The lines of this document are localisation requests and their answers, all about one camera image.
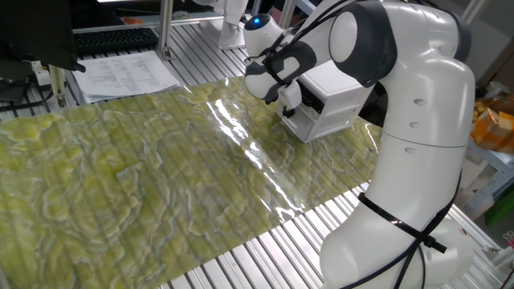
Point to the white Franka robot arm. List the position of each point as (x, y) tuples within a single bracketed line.
[(425, 136)]

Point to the aluminium frame rail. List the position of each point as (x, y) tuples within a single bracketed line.
[(120, 25)]

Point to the small orange item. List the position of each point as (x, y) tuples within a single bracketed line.
[(132, 20)]

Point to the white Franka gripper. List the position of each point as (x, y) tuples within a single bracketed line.
[(291, 96)]

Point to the white drawer with knob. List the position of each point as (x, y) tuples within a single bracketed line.
[(301, 126)]

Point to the aluminium table frame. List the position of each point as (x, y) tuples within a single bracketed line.
[(498, 160)]

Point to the short aluminium frame post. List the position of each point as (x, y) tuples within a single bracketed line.
[(58, 86)]

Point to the printed white paper stack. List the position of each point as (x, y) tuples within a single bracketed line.
[(120, 76)]

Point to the white plastic drawer cabinet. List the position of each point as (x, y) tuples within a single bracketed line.
[(333, 96)]

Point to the black round drawer knob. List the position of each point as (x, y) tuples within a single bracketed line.
[(285, 113)]

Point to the yellow orange boxes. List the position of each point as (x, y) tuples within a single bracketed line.
[(494, 128)]

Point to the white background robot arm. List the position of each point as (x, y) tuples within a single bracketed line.
[(233, 24)]

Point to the black computer monitor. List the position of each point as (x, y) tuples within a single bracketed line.
[(36, 28)]

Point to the white power strip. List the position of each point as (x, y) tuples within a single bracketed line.
[(40, 74)]

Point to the black computer keyboard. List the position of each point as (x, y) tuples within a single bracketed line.
[(114, 40)]

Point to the green item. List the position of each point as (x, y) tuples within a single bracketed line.
[(502, 208)]

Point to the green marble pattern mat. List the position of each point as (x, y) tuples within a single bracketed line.
[(120, 180)]

